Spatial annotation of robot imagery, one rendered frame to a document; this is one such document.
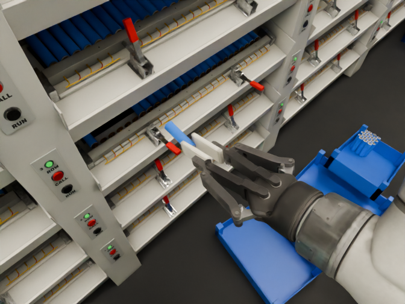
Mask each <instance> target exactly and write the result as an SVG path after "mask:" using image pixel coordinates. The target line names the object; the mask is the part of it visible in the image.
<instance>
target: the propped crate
mask: <svg viewBox="0 0 405 304"><path fill-rule="evenodd" d="M367 128H368V126H367V125H365V124H364V125H362V126H361V128H360V130H358V131H357V132H356V133H355V134H353V135H352V137H350V138H349V139H348V140H347V141H346V142H345V143H343V144H342V145H341V146H340V147H339V148H338V149H337V148H336V149H335V150H334V151H333V152H332V154H331V155H330V157H329V158H328V160H327V161H326V163H325V164H324V167H325V168H327V169H328V170H330V171H331V172H332V173H334V174H335V175H337V176H338V177H340V178H341V179H342V180H344V181H345V182H347V183H348V184H349V185H351V186H352V187H354V188H355V189H357V190H358V191H360V192H361V193H362V194H364V195H365V196H367V197H368V198H370V199H371V200H372V201H375V200H376V199H377V198H378V196H379V195H380V194H381V193H382V192H383V191H384V190H385V189H386V188H387V187H388V186H389V183H390V182H391V180H392V179H393V178H394V176H395V175H396V173H397V172H398V170H399V169H400V168H401V166H402V164H403V163H404V162H405V152H404V153H403V154H402V153H400V152H399V151H397V150H395V149H393V148H392V147H390V146H389V145H387V144H385V143H384V142H382V141H379V142H378V144H377V145H376V146H375V147H374V149H373V150H372V151H371V152H370V153H369V154H368V155H367V156H366V157H365V156H363V157H361V156H359V154H356V153H355V152H354V151H351V150H350V148H351V147H350V145H351V143H352V142H353V140H354V139H355V138H356V136H357V135H358V134H359V133H360V132H361V131H364V130H366V129H367Z"/></svg>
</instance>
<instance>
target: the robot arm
mask: <svg viewBox="0 0 405 304"><path fill-rule="evenodd" d="M191 136H192V140H193V143H194V144H195V145H196V146H195V147H193V146H192V145H190V144H188V143H187V142H185V141H182V142H180V144H181V147H182V150H183V154H184V155H185V156H187V157H188V158H190V159H191V160H192V163H193V165H194V167H196V168H198V169H199V170H200V171H202V172H201V174H200V177H201V181H202V185H203V187H205V188H206V190H208V191H209V193H210V194H211V195H212V196H213V197H214V198H215V199H216V200H217V201H218V202H219V203H220V204H221V205H222V207H223V208H224V209H225V210H226V211H227V212H228V213H229V214H230V215H231V217H232V219H233V223H234V225H235V226H236V227H241V226H242V225H243V222H244V221H248V220H251V219H255V220H256V221H261V222H264V223H266V224H268V225H269V226H270V227H271V228H272V229H274V230H275V231H276V232H278V233H279V234H281V235H282V236H284V237H285V238H286V239H288V240H289V241H291V242H295V250H296V252H297V253H298V254H299V255H301V256H302V257H304V258H305V259H306V260H308V261H309V262H311V263H312V264H313V265H315V266H316V267H318V268H319V269H320V270H322V271H323V272H324V273H325V274H326V275H327V276H328V277H332V278H333V279H334V280H335V281H336V282H338V283H339V284H341V285H342V286H343V287H344V288H345V289H346V290H347V291H348V292H349V293H350V294H351V296H352V297H353V299H354V300H355V301H356V302H357V303H358V304H405V177H404V180H403V182H402V184H401V187H400V189H399V191H398V193H397V195H396V196H395V198H394V199H393V201H392V203H391V204H390V205H389V207H388V208H387V209H386V210H385V211H384V213H383V214H382V215H381V216H378V215H376V214H374V213H372V212H371V211H370V210H368V209H365V208H363V207H361V206H359V205H358V204H355V203H353V202H352V201H349V200H348V199H346V198H344V197H342V196H341V195H339V194H337V193H335V192H330V193H328V194H325V195H324V193H323V192H321V191H320V190H318V189H316V188H314V187H312V186H310V185H308V184H307V183H305V182H303V181H298V180H297V179H296V178H295V177H294V176H293V173H294V165H295V161H294V159H292V158H287V157H278V156H275V155H273V154H269V153H267V152H264V151H261V150H258V149H256V148H253V147H250V146H247V145H245V144H241V143H239V142H238V143H235V145H234V146H233V147H231V148H229V147H225V146H223V145H221V144H220V143H218V142H216V141H212V142H209V141H208V140H206V139H204V138H202V137H201V136H200V135H198V134H196V133H192V134H191ZM213 159H214V160H216V161H217V162H219V163H220V164H223V163H224V159H225V162H226V165H227V163H228V164H229V165H231V166H232V167H233V168H235V169H237V170H238V171H239V172H240V173H242V174H243V175H245V176H246V177H247V178H249V179H250V180H252V181H253V182H251V181H249V180H247V179H245V180H244V179H241V178H240V177H238V176H235V175H234V174H232V173H230V172H228V171H226V170H225V169H223V168H221V167H219V166H217V165H215V164H214V163H213ZM266 169H267V170H269V171H272V172H274V173H270V172H269V171H267V170H266ZM220 184H221V185H222V186H224V187H226V188H228V189H230V190H232V191H233V192H235V193H237V194H239V195H240V196H241V197H242V198H243V199H244V200H246V201H247V202H248V205H249V207H250V209H246V208H245V207H244V206H243V205H242V204H239V205H238V203H237V202H236V200H235V199H234V198H233V197H232V196H231V195H230V194H229V193H228V192H227V191H226V190H225V189H224V188H223V187H222V186H221V185H220Z"/></svg>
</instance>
